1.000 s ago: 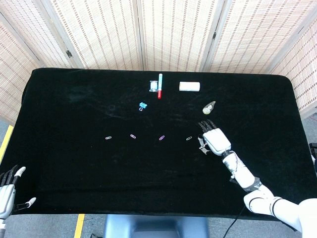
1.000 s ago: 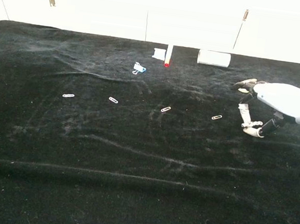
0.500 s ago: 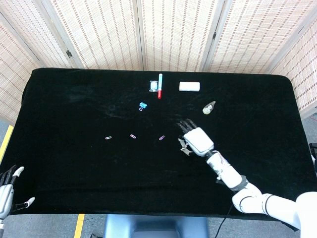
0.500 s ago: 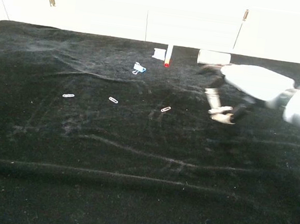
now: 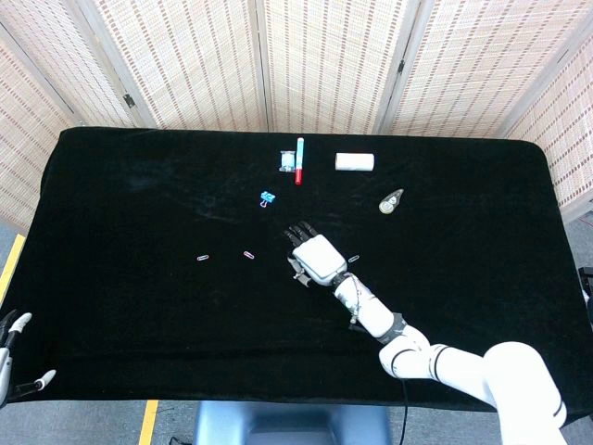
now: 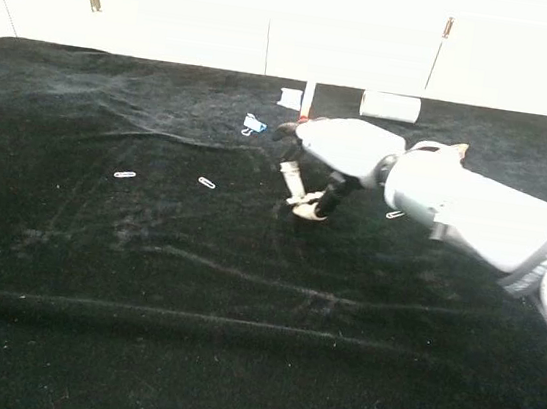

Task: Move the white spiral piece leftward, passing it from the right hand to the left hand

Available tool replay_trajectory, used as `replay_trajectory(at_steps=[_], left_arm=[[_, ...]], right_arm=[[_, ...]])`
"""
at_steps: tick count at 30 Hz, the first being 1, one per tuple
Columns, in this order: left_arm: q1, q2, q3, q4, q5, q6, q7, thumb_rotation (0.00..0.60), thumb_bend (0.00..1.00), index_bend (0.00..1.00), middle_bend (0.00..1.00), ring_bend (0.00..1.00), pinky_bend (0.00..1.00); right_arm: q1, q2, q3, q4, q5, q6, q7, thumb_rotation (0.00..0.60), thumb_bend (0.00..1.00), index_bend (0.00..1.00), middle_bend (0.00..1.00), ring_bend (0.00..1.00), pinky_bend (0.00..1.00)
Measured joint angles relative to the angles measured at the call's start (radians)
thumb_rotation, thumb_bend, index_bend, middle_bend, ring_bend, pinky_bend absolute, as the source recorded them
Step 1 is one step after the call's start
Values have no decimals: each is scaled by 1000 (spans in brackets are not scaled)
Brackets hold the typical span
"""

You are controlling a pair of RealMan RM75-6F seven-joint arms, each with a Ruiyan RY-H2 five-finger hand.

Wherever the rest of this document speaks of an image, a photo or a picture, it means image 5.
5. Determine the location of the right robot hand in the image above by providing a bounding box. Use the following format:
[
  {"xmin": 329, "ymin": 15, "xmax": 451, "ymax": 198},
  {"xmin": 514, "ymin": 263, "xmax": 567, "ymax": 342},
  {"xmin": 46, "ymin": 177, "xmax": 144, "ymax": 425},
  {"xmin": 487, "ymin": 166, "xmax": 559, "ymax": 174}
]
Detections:
[{"xmin": 283, "ymin": 221, "xmax": 347, "ymax": 287}]

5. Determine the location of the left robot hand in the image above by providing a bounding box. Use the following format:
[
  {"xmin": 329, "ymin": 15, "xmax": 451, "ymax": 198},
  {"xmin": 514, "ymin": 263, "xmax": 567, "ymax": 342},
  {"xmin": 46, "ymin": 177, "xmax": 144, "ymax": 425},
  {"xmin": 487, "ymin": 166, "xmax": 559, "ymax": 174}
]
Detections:
[{"xmin": 0, "ymin": 309, "xmax": 57, "ymax": 409}]

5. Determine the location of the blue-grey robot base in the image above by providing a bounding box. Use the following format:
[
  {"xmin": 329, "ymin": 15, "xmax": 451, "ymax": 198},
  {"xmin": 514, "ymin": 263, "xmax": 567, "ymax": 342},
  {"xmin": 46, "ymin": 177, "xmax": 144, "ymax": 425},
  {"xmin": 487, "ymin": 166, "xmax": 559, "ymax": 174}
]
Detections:
[{"xmin": 193, "ymin": 400, "xmax": 391, "ymax": 445}]

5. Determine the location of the teardrop correction tape dispenser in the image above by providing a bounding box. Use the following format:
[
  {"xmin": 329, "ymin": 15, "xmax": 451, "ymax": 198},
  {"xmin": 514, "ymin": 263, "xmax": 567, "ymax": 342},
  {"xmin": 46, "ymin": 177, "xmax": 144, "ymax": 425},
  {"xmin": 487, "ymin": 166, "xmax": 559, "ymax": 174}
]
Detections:
[{"xmin": 377, "ymin": 188, "xmax": 406, "ymax": 216}]

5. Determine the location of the yellow floor tape strip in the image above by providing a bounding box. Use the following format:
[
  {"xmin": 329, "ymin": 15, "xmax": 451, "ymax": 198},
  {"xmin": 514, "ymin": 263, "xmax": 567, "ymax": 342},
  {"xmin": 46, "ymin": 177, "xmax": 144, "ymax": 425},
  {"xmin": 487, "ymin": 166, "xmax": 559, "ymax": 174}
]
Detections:
[
  {"xmin": 138, "ymin": 399, "xmax": 160, "ymax": 445},
  {"xmin": 0, "ymin": 233, "xmax": 27, "ymax": 308}
]

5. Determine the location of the marker pen with red cap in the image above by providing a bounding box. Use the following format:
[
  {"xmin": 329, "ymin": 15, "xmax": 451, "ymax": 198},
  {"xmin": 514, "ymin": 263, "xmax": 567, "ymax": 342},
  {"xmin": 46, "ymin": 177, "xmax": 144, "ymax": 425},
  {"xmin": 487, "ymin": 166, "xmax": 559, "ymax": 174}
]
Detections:
[{"xmin": 294, "ymin": 136, "xmax": 307, "ymax": 187}]

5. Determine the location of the white rectangular eraser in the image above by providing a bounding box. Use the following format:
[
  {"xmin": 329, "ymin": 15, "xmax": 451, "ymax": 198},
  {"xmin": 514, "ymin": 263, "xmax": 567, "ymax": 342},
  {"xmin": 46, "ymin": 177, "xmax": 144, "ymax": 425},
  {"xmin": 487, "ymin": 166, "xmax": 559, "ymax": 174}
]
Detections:
[{"xmin": 334, "ymin": 152, "xmax": 376, "ymax": 173}]

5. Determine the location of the black velvet table cloth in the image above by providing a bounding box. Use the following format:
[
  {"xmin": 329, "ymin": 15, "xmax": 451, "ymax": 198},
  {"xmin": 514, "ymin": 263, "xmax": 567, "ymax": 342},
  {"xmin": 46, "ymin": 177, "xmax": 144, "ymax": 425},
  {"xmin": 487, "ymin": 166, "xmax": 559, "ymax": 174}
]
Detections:
[{"xmin": 0, "ymin": 125, "xmax": 593, "ymax": 414}]

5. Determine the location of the woven folding screen panel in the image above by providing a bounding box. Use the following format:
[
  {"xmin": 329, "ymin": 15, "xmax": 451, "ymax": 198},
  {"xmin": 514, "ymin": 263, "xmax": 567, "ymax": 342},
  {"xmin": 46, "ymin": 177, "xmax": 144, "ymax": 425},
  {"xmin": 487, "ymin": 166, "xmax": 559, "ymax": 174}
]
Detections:
[
  {"xmin": 382, "ymin": 0, "xmax": 593, "ymax": 138},
  {"xmin": 0, "ymin": 0, "xmax": 145, "ymax": 129},
  {"xmin": 76, "ymin": 0, "xmax": 271, "ymax": 132},
  {"xmin": 503, "ymin": 34, "xmax": 593, "ymax": 223},
  {"xmin": 0, "ymin": 25, "xmax": 81, "ymax": 231},
  {"xmin": 255, "ymin": 0, "xmax": 422, "ymax": 135}
]

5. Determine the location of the black device beside table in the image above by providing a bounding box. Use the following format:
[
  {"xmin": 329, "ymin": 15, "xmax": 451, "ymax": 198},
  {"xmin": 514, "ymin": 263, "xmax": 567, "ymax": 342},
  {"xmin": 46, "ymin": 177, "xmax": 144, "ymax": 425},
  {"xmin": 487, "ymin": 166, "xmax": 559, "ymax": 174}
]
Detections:
[{"xmin": 578, "ymin": 265, "xmax": 593, "ymax": 322}]

